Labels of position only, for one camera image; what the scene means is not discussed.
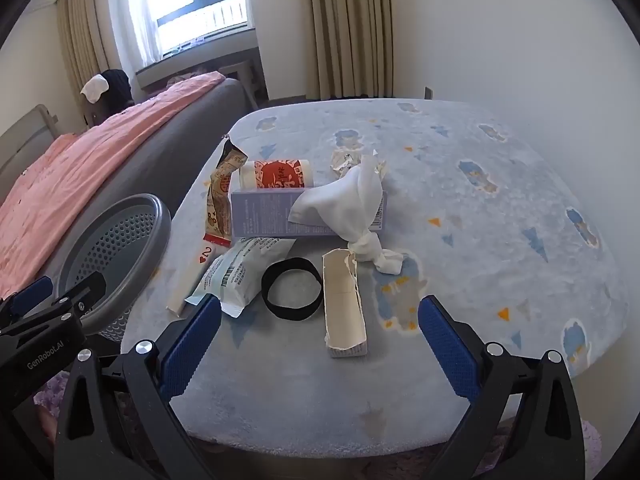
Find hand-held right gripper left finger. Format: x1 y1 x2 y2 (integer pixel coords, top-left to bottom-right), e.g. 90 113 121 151
54 294 223 480

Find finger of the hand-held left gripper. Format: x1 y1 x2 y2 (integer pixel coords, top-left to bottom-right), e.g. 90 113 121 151
20 271 107 333
0 275 55 317

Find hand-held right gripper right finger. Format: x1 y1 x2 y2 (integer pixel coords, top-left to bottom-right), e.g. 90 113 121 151
417 294 586 480

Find grey perforated plastic basket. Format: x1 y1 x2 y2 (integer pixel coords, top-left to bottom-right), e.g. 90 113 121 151
59 193 172 341

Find purple cardboard box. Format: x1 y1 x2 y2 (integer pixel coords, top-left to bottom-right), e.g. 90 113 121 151
230 187 388 238

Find white knotted cloth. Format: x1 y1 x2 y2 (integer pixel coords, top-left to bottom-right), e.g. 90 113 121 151
287 152 403 276

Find white wet wipes packet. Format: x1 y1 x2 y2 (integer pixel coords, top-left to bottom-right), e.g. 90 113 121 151
185 236 297 318

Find black elastic band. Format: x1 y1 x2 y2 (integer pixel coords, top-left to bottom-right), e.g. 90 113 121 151
261 257 323 322

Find torn white carton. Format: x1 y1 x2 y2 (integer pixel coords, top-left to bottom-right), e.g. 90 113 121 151
321 247 368 359

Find beige snack wrapper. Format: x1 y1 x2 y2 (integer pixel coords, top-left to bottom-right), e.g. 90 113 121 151
202 135 249 248

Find grey bed headboard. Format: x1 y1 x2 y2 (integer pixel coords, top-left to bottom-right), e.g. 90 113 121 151
0 104 58 201

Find red printed paper cup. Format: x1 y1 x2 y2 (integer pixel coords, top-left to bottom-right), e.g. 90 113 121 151
239 158 315 192

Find grey bed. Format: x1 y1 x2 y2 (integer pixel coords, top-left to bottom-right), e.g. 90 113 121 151
45 77 261 281

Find black chair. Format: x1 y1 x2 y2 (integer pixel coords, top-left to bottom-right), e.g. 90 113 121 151
84 69 134 127

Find white cloth on chair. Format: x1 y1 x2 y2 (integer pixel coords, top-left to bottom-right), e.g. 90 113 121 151
80 74 110 104

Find crumpled lined paper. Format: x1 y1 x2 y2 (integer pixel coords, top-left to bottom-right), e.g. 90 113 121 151
330 149 388 179

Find grey window sill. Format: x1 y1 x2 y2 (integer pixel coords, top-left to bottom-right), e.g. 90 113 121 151
135 45 261 92

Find beige curtain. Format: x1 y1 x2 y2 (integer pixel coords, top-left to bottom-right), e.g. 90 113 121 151
55 0 122 111
306 0 396 102

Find light wooden stool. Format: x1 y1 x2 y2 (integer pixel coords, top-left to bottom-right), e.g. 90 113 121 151
219 59 267 111

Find white sheer curtain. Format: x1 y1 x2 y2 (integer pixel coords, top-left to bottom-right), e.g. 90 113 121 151
122 0 168 72

